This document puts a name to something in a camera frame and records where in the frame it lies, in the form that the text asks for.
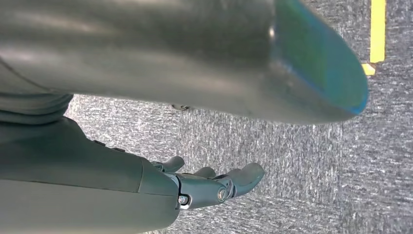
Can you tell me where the yellow floor tape square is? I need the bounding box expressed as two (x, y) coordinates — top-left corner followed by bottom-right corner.
(361, 0), (387, 77)

